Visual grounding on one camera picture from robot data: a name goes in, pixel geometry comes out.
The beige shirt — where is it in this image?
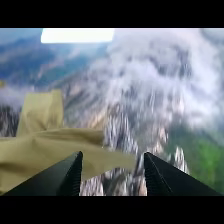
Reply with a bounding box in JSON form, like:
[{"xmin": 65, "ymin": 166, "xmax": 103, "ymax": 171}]
[{"xmin": 0, "ymin": 89, "xmax": 138, "ymax": 195}]

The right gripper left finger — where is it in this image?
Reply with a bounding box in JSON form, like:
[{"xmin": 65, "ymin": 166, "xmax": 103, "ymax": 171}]
[{"xmin": 3, "ymin": 151, "xmax": 84, "ymax": 197}]

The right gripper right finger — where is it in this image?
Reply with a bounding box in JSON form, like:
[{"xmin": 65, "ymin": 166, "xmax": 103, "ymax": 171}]
[{"xmin": 143, "ymin": 151, "xmax": 223, "ymax": 197}]

